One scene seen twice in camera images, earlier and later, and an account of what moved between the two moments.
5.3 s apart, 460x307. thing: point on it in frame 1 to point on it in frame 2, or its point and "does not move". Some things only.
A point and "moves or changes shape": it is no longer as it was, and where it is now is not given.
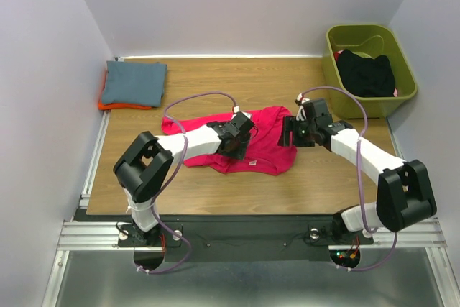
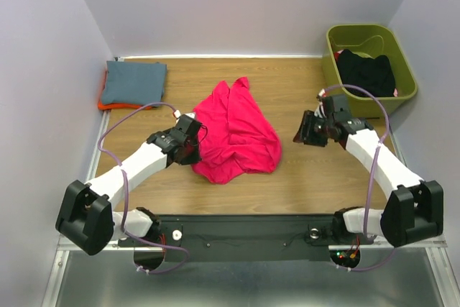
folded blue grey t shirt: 134,83 does not move
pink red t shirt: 267,153 moves or changes shape
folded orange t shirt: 118,106 does not move
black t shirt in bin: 364,77 does not move
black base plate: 241,238 does not move
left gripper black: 239,153 to 193,159
